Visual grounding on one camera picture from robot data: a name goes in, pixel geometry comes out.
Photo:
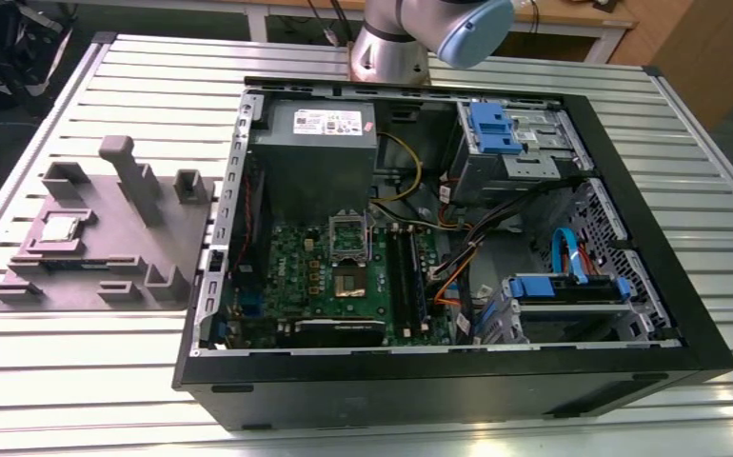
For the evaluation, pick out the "silver CPU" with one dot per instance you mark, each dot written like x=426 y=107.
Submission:
x=60 y=230

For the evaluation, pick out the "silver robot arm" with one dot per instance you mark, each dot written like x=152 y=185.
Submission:
x=391 y=52

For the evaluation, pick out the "green motherboard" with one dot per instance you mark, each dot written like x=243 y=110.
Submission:
x=295 y=247

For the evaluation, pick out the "black RAM slot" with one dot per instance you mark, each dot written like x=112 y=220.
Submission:
x=411 y=285
x=394 y=281
x=403 y=285

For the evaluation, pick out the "grey power supply unit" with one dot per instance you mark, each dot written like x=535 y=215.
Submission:
x=315 y=171

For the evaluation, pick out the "blue RAM stick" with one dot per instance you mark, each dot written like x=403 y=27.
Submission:
x=422 y=285

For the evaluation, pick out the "black graphics card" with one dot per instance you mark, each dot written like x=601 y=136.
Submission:
x=340 y=329

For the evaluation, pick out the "blue board connector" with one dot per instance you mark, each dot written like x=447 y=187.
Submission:
x=251 y=304

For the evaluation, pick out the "blue plastic drive latch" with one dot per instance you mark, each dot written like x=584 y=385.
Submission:
x=495 y=133

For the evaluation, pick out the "metal drive cage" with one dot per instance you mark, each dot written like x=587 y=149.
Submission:
x=531 y=166

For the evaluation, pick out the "hard disk in blue carrier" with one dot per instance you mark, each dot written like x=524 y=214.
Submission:
x=540 y=288

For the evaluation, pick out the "blue VGA port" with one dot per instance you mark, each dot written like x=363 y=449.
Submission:
x=219 y=330

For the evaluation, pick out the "black PC case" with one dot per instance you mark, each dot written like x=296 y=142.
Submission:
x=403 y=395

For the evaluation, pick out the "grey parts rack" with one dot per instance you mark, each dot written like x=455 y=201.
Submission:
x=117 y=228

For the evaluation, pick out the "dark RAM stick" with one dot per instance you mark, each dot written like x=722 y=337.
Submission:
x=73 y=265

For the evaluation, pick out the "black table corner cap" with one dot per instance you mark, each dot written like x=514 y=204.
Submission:
x=653 y=71
x=104 y=37

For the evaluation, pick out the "wooden desk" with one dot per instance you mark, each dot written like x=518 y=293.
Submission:
x=594 y=19

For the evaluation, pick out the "wooden cabinet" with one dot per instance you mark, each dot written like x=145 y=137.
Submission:
x=709 y=57

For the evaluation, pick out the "white desk frame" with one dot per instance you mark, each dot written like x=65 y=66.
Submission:
x=257 y=31

